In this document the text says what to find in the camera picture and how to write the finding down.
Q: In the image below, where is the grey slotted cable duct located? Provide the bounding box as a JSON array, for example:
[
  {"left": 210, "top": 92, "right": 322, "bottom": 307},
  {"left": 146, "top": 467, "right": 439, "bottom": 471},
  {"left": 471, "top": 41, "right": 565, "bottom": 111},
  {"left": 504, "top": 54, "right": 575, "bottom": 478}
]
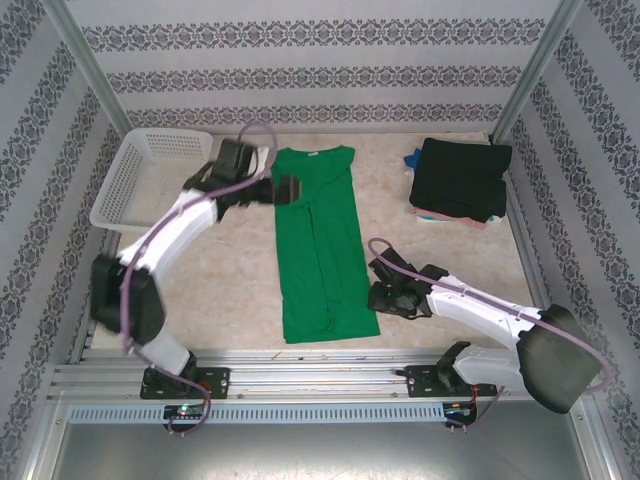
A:
[{"left": 67, "top": 403, "right": 449, "bottom": 424}]

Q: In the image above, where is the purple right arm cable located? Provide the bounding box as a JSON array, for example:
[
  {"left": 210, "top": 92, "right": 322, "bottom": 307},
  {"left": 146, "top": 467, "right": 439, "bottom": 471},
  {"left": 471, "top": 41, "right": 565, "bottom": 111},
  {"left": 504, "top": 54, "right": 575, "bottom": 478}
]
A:
[{"left": 367, "top": 238, "right": 614, "bottom": 436}]

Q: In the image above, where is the aluminium frame post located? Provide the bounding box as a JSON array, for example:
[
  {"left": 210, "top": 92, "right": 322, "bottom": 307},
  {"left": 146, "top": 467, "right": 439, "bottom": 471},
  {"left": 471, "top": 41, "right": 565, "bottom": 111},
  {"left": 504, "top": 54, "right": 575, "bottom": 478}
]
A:
[
  {"left": 47, "top": 0, "right": 131, "bottom": 146},
  {"left": 489, "top": 0, "right": 584, "bottom": 144}
]

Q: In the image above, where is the grey metal shelf panel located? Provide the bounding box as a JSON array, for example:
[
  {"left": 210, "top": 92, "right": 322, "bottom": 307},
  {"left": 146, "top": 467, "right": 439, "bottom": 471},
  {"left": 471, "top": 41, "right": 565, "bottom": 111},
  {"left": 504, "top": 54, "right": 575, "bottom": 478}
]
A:
[{"left": 29, "top": 394, "right": 616, "bottom": 480}]

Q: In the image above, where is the small circuit board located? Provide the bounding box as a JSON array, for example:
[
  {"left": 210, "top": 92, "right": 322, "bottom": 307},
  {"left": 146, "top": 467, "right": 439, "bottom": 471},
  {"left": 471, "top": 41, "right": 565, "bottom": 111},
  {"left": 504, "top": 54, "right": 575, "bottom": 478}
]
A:
[
  {"left": 164, "top": 403, "right": 207, "bottom": 420},
  {"left": 443, "top": 401, "right": 479, "bottom": 419}
]

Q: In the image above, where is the stack of folded clothes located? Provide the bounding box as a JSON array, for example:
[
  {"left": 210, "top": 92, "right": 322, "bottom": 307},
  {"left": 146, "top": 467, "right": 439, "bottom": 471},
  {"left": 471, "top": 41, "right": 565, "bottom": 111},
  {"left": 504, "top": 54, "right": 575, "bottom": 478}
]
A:
[{"left": 408, "top": 137, "right": 514, "bottom": 225}]

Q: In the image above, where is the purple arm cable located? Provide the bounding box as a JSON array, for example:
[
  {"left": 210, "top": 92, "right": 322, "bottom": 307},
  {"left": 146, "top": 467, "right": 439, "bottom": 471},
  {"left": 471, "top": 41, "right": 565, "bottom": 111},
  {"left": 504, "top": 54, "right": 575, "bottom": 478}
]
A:
[
  {"left": 119, "top": 121, "right": 279, "bottom": 437},
  {"left": 367, "top": 238, "right": 614, "bottom": 436}
]

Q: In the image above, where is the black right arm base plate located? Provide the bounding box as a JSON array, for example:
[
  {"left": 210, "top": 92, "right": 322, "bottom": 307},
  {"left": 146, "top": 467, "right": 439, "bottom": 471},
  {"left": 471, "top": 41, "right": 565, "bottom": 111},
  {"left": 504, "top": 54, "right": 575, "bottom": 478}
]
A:
[{"left": 405, "top": 364, "right": 501, "bottom": 400}]

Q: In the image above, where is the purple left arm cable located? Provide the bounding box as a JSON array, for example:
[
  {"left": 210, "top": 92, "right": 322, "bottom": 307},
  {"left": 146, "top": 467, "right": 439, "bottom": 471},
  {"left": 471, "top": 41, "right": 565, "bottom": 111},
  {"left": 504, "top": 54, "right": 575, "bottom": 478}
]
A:
[{"left": 119, "top": 121, "right": 279, "bottom": 437}]

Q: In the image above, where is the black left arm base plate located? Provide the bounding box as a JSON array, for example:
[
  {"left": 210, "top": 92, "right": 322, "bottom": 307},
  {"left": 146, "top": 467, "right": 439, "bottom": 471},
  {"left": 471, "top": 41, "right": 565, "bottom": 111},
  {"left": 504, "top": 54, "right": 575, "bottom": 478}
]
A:
[{"left": 139, "top": 366, "right": 232, "bottom": 401}]

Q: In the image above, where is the pink folded t-shirt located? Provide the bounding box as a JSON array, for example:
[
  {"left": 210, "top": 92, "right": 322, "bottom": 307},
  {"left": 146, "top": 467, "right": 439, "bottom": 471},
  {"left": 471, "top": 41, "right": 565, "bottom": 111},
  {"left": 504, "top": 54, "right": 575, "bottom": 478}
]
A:
[{"left": 409, "top": 207, "right": 486, "bottom": 231}]

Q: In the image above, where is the white perforated plastic basket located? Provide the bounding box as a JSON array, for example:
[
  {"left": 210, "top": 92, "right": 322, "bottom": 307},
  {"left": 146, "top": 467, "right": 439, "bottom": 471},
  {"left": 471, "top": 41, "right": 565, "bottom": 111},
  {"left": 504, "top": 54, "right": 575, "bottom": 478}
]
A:
[{"left": 89, "top": 128, "right": 214, "bottom": 234}]

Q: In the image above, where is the green t-shirt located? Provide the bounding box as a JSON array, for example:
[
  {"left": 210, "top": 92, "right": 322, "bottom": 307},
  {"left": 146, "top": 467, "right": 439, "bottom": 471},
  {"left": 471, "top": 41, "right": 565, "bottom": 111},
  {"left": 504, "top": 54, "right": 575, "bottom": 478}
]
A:
[{"left": 269, "top": 144, "right": 381, "bottom": 345}]

